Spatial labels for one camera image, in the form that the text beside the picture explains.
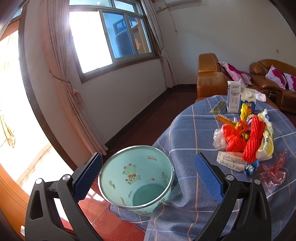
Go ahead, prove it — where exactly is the left pink curtain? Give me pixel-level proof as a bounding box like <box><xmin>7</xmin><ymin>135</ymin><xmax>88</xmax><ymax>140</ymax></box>
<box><xmin>39</xmin><ymin>1</ymin><xmax>107</xmax><ymax>155</ymax></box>

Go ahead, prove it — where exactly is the pink curtain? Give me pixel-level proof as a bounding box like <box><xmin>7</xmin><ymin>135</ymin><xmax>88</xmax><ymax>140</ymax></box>
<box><xmin>39</xmin><ymin>1</ymin><xmax>107</xmax><ymax>155</ymax></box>
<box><xmin>140</xmin><ymin>0</ymin><xmax>176</xmax><ymax>88</ymax></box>

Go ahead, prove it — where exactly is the yellow white plastic bag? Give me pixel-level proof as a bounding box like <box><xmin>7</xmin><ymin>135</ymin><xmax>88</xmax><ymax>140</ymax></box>
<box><xmin>256</xmin><ymin>108</ymin><xmax>274</xmax><ymax>161</ymax></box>

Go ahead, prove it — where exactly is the blue candy wrapper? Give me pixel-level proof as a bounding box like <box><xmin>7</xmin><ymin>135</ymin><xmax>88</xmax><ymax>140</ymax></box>
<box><xmin>244</xmin><ymin>161</ymin><xmax>260</xmax><ymax>175</ymax></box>

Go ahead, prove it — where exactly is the long red net roll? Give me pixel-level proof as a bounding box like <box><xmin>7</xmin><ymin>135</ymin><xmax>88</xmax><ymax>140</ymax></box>
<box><xmin>242</xmin><ymin>115</ymin><xmax>265</xmax><ymax>164</ymax></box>

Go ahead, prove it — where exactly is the yellow wrapper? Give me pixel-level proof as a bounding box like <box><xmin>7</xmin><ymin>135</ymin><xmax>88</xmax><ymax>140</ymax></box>
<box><xmin>235</xmin><ymin>103</ymin><xmax>252</xmax><ymax>130</ymax></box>

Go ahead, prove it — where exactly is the white tissue paper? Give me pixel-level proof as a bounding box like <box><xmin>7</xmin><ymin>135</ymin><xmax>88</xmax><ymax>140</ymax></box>
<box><xmin>255</xmin><ymin>90</ymin><xmax>266</xmax><ymax>102</ymax></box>

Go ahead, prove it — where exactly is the wall air conditioner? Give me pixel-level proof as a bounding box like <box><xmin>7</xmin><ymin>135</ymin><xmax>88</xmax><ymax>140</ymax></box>
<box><xmin>165</xmin><ymin>0</ymin><xmax>201</xmax><ymax>6</ymax></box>

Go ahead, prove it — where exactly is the window with aluminium frame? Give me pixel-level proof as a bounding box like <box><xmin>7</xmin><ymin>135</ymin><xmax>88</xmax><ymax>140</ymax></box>
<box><xmin>69</xmin><ymin>1</ymin><xmax>159</xmax><ymax>83</ymax></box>

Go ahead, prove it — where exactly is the orange leather armchair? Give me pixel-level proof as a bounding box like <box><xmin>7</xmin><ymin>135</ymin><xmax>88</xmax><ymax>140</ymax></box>
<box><xmin>197</xmin><ymin>53</ymin><xmax>230</xmax><ymax>99</ymax></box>

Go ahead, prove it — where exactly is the green snack packet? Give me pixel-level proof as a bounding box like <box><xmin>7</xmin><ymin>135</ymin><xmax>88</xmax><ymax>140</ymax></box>
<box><xmin>210</xmin><ymin>101</ymin><xmax>227</xmax><ymax>114</ymax></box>

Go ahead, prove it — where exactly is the clear plastic bag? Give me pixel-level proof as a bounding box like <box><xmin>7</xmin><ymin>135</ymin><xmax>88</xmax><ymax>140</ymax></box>
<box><xmin>213</xmin><ymin>128</ymin><xmax>227</xmax><ymax>151</ymax></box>

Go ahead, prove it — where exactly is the pink white pillow on armchair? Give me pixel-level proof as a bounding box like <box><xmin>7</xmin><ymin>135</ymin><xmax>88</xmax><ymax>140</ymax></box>
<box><xmin>218</xmin><ymin>61</ymin><xmax>252</xmax><ymax>86</ymax></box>

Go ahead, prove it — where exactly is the right pink curtain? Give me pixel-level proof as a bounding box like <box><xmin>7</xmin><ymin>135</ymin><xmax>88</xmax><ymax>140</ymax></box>
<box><xmin>140</xmin><ymin>0</ymin><xmax>176</xmax><ymax>88</ymax></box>

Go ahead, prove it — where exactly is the pink white sofa pillow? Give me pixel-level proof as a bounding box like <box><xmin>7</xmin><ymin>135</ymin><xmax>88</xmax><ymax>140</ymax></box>
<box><xmin>265</xmin><ymin>65</ymin><xmax>287</xmax><ymax>89</ymax></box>

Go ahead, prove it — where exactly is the orange snack sachet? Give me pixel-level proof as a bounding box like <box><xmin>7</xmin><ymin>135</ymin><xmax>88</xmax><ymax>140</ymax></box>
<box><xmin>218</xmin><ymin>114</ymin><xmax>236</xmax><ymax>127</ymax></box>

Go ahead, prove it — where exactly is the white printed paper box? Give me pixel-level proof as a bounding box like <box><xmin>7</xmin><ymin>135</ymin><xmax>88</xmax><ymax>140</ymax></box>
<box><xmin>216</xmin><ymin>151</ymin><xmax>247</xmax><ymax>172</ymax></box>

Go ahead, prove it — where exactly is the white milk carton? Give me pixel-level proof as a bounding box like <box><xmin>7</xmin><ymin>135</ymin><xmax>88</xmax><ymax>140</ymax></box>
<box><xmin>227</xmin><ymin>81</ymin><xmax>241</xmax><ymax>113</ymax></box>

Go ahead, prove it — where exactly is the red net bag bundle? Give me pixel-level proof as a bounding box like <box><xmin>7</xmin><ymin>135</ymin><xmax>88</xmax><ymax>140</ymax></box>
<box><xmin>222</xmin><ymin>120</ymin><xmax>249</xmax><ymax>153</ymax></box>

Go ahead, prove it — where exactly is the pink plastic wrapper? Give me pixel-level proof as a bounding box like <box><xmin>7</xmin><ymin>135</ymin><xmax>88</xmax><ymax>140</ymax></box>
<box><xmin>259</xmin><ymin>149</ymin><xmax>287</xmax><ymax>187</ymax></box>

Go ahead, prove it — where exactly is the blue Look milk carton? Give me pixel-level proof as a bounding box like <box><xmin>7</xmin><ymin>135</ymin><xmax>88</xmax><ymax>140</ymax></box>
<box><xmin>239</xmin><ymin>88</ymin><xmax>256</xmax><ymax>113</ymax></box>

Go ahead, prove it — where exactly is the blue plaid tablecloth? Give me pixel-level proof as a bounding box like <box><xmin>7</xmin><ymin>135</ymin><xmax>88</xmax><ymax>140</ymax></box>
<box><xmin>110</xmin><ymin>95</ymin><xmax>295</xmax><ymax>240</ymax></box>

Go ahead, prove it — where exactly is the brown leather sofa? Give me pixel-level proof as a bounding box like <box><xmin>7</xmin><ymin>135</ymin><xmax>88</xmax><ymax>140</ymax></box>
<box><xmin>249</xmin><ymin>59</ymin><xmax>295</xmax><ymax>113</ymax></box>

